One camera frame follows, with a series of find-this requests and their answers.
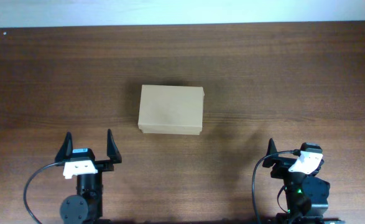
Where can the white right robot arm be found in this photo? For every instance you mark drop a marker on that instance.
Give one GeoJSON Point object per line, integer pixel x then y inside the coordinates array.
{"type": "Point", "coordinates": [306, 194]}

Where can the brown cardboard box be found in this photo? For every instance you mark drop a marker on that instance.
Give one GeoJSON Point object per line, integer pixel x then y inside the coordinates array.
{"type": "Point", "coordinates": [171, 109]}

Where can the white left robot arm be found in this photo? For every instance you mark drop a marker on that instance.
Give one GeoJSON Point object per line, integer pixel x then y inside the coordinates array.
{"type": "Point", "coordinates": [86, 206]}

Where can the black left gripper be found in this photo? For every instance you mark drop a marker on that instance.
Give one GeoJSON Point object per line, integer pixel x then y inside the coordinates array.
{"type": "Point", "coordinates": [112, 153]}

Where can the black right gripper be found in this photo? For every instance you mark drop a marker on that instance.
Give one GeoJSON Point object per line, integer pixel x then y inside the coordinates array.
{"type": "Point", "coordinates": [283, 165]}

